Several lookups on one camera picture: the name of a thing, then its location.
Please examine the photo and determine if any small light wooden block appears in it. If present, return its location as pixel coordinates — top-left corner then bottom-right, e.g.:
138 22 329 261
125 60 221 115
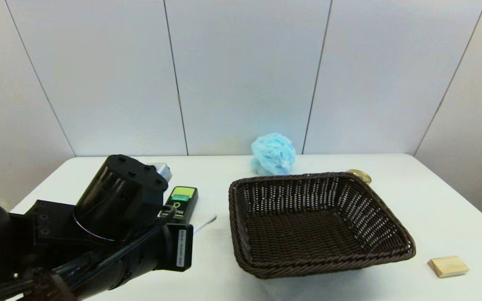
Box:
428 255 470 278

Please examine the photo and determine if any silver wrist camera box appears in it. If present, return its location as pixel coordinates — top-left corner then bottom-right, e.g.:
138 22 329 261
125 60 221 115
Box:
146 162 173 184

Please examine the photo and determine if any white stylus pen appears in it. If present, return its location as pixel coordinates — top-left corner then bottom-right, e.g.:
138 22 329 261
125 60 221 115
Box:
193 215 218 234

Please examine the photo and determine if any dark brown wicker basket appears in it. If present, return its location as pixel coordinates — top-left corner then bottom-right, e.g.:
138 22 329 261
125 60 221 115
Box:
228 172 416 279

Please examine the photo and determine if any black pump bottle green label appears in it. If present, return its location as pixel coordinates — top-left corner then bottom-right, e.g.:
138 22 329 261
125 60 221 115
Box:
159 186 199 224

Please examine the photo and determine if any blue mesh bath pouf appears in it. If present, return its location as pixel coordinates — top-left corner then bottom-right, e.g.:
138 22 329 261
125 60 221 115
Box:
250 133 297 176

